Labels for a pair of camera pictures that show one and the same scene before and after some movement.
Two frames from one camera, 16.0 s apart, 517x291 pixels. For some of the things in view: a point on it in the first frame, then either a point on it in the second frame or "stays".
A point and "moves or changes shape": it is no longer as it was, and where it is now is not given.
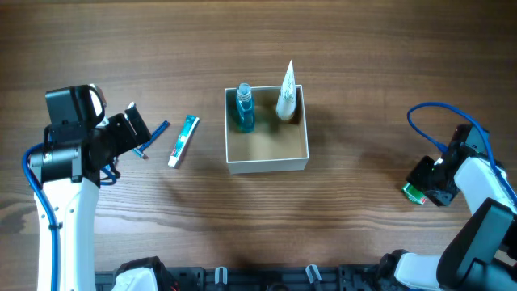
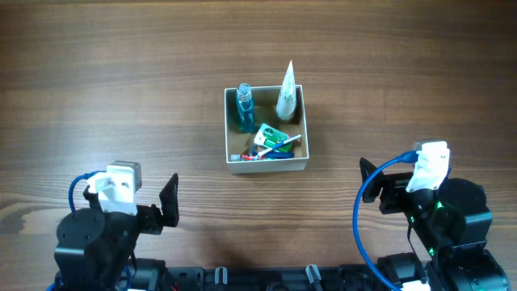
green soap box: [414, 194] moves or changes shape
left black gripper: [130, 138] -> [157, 219]
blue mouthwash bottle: [245, 108] stays
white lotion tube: [287, 100] stays
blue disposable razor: [139, 152] -> [279, 155]
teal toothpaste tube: [187, 132] -> [246, 157]
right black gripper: [422, 183] -> [391, 193]
